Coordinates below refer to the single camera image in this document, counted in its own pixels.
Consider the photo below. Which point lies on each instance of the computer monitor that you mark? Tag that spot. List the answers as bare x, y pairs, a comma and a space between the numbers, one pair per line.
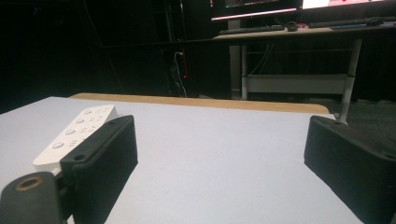
253, 7
342, 3

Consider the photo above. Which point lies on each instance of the black keyboard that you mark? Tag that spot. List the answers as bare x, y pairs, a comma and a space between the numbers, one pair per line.
339, 23
250, 30

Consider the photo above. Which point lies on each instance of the black computer mouse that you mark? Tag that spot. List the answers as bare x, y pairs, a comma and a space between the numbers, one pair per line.
291, 26

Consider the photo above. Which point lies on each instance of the wooden desk with white legs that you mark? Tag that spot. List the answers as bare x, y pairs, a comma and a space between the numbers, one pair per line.
299, 56

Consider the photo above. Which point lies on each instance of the white remote control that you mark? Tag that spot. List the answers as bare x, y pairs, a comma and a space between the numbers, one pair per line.
74, 133

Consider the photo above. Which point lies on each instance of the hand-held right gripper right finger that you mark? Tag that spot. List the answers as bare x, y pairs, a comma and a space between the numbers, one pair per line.
348, 158

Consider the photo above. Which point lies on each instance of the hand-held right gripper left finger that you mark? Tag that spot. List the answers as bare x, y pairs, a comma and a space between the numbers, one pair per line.
102, 161

